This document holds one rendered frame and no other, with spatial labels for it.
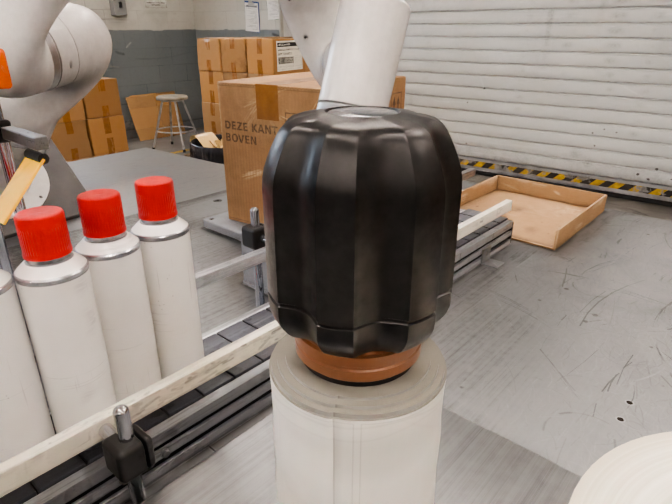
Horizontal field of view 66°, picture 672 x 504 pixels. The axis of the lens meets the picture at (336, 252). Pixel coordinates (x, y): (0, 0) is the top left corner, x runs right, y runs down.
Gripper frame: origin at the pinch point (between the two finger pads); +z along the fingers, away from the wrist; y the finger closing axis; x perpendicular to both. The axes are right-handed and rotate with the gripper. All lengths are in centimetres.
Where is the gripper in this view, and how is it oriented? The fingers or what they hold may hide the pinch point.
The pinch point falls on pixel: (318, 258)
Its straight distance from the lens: 65.2
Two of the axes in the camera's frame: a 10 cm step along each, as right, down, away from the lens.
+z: -2.2, 9.7, 1.3
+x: 6.2, 0.4, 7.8
